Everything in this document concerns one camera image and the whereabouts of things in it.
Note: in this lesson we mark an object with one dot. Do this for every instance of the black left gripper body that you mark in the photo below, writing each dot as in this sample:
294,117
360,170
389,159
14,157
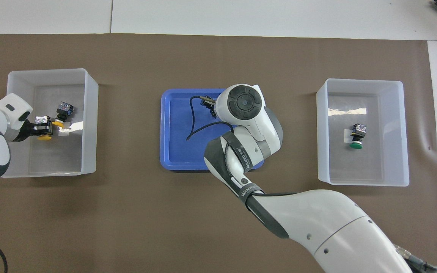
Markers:
24,132

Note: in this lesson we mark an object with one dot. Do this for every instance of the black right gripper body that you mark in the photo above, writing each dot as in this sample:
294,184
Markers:
212,109

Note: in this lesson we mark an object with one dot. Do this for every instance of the yellow push button switch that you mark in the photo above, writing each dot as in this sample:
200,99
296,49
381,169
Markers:
44,137
66,109

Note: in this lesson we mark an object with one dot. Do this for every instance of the green push button switch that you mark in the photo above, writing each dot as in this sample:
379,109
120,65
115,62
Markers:
359,131

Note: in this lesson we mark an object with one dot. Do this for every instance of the small white label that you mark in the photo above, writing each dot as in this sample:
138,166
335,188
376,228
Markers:
346,138
65,132

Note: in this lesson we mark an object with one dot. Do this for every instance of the translucent white plastic box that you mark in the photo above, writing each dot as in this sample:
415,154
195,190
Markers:
362,167
51,159

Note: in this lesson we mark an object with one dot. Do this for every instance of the blue plastic tray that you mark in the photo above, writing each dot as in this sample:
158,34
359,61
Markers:
176,151

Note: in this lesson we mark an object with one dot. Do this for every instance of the brown paper table mat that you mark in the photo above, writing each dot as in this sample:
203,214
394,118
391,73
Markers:
127,227

